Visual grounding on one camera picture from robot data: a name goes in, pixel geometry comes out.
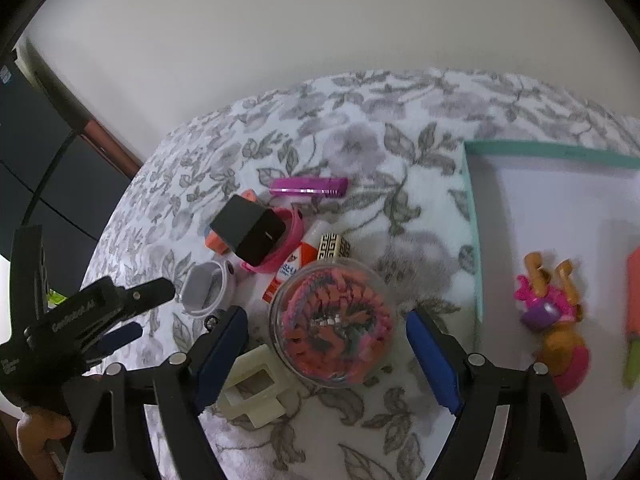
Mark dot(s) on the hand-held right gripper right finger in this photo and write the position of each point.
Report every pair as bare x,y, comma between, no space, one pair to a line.
432,365

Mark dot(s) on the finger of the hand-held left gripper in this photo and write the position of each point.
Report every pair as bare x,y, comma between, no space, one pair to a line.
120,337
150,292

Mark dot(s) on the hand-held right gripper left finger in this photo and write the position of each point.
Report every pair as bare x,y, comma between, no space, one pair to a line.
222,355

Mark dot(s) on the white round watch case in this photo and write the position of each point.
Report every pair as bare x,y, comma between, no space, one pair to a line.
220,300

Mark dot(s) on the cream plastic frame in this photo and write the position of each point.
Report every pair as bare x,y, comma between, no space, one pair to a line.
265,412

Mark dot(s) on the orange and blue toy camera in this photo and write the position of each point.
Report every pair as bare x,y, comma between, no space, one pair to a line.
216,242

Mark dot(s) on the clear round container colourful bands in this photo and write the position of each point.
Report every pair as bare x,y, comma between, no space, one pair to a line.
332,325

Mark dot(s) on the white glue bottle red label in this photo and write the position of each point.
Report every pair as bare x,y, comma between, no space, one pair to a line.
292,267

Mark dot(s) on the black cube box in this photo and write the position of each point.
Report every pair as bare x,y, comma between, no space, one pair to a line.
247,230

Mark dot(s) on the pink watch band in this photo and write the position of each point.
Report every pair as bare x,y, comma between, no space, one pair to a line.
296,232

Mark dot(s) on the black and gold patterned box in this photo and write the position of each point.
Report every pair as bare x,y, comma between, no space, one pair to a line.
332,247

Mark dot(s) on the magenta rectangular case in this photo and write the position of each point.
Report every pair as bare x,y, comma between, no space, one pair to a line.
308,187

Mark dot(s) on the teal shallow box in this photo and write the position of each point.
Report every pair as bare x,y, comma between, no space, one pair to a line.
550,200

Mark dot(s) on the person's left hand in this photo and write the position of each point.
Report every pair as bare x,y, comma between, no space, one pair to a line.
42,425

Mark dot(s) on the yellow-green object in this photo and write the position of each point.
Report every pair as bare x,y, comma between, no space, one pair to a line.
55,298

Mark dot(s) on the pink toy figure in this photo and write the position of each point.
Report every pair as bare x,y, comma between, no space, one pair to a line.
565,355

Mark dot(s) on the brown wooden trim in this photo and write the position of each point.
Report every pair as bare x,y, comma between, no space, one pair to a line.
107,145

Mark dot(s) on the orange and green toy piece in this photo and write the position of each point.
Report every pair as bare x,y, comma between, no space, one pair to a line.
634,285

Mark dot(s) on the grey floral blanket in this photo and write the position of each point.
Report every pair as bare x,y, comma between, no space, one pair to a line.
350,135

